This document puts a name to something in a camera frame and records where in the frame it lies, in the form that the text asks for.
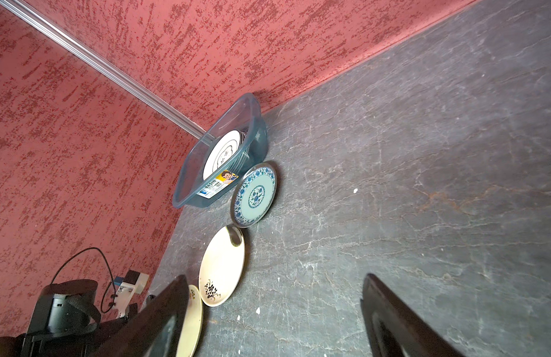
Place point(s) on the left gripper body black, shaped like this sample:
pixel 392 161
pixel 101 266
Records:
pixel 65 322

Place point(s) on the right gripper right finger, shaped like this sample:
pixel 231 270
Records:
pixel 393 329

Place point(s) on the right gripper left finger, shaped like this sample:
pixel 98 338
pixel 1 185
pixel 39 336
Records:
pixel 156 330

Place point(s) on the cream plate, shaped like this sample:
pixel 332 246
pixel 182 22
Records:
pixel 222 266
pixel 192 324

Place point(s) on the white plate flower outline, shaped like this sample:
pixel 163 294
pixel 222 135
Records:
pixel 223 150

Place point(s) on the blue translucent plastic bin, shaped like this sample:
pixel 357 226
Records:
pixel 244 115

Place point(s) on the small teal patterned plate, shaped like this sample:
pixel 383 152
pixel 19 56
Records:
pixel 254 195

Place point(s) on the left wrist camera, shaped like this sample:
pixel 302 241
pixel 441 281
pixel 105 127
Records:
pixel 133 283

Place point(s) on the left aluminium corner post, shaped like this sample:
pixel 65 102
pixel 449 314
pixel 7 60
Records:
pixel 34 18

